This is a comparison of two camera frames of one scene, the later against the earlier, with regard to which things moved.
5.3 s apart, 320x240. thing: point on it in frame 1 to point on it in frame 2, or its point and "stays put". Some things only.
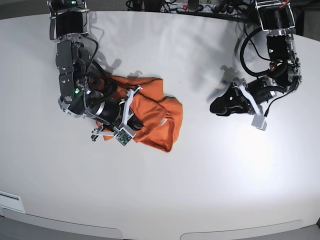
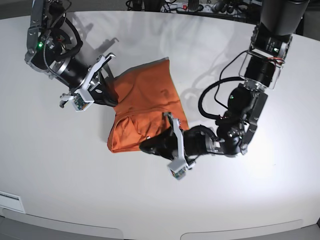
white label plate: x=11 y=201 stays put
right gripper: x=234 y=96 to x=198 y=140
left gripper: x=108 y=111 to x=72 y=71
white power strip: x=199 y=7 stays put
